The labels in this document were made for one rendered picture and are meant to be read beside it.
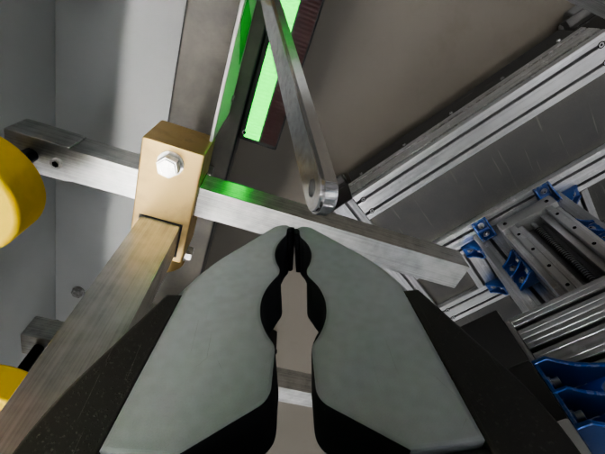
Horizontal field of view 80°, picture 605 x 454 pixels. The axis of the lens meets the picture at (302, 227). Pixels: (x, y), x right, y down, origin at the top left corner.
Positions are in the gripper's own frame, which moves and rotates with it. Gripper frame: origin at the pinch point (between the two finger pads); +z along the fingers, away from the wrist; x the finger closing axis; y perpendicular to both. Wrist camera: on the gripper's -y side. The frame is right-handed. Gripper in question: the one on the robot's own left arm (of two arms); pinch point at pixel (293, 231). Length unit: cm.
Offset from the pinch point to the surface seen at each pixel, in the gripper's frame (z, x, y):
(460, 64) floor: 101, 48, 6
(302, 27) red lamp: 30.4, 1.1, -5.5
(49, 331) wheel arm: 20.7, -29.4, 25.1
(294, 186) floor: 102, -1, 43
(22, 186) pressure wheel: 11.5, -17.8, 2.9
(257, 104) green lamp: 30.6, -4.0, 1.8
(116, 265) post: 10.9, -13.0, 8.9
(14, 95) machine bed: 31.3, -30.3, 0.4
